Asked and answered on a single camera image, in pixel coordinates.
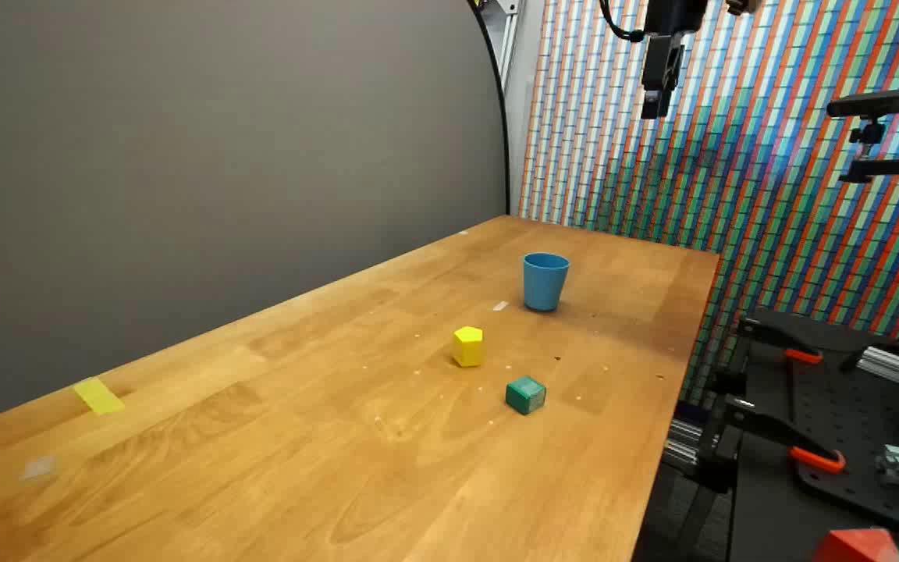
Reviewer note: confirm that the light blue plastic cup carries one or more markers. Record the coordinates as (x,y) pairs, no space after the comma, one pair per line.
(544,282)

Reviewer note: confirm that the silver aluminium extrusion bar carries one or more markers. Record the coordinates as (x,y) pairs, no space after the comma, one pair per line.
(891,367)

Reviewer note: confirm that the black camera on stand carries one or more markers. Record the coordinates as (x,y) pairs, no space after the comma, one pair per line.
(880,130)

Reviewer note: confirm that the red block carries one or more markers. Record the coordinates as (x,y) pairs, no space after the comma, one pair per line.
(859,548)

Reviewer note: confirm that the yellow tape strip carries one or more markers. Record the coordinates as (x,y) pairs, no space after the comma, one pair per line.
(98,395)

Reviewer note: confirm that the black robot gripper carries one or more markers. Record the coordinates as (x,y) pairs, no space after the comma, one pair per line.
(676,13)

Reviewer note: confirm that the black perforated breadboard plate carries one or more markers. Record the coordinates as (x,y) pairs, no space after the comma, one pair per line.
(844,417)

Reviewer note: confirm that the multicoloured patterned board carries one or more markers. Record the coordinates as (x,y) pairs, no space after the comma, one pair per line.
(763,136)

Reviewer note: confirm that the green block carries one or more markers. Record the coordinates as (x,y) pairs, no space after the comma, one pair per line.
(526,395)

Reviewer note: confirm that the yellow block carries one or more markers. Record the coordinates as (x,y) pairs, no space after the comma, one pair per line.
(466,347)

